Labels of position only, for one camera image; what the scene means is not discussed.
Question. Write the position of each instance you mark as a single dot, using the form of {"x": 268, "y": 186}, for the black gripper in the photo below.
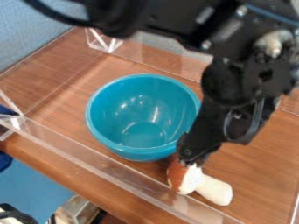
{"x": 220, "y": 124}

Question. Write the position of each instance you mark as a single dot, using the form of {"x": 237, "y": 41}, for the brown and white toy mushroom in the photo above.
{"x": 187, "y": 179}

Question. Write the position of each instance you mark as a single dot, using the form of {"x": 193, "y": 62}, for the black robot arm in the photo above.
{"x": 249, "y": 36}

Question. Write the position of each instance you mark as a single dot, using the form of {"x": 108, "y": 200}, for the blue ceramic bowl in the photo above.
{"x": 139, "y": 113}

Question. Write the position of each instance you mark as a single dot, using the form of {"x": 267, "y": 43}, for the clear acrylic front barrier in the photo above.
{"x": 136, "y": 198}

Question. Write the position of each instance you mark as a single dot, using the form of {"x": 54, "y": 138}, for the clear acrylic barrier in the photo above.
{"x": 136, "y": 198}
{"x": 147, "y": 54}

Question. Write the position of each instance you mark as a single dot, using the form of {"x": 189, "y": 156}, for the clear acrylic back barrier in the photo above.
{"x": 147, "y": 54}

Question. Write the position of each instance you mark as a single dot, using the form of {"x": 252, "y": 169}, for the clear box under table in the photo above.
{"x": 74, "y": 211}

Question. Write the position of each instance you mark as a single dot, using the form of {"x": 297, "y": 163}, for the blue cloth object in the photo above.
{"x": 5, "y": 159}

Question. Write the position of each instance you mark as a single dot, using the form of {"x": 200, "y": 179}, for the black object bottom left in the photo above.
{"x": 13, "y": 216}

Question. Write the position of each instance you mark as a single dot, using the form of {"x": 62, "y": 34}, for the clear acrylic corner bracket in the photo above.
{"x": 101, "y": 42}

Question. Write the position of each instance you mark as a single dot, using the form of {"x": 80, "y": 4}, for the clear acrylic left bracket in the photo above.
{"x": 10, "y": 117}

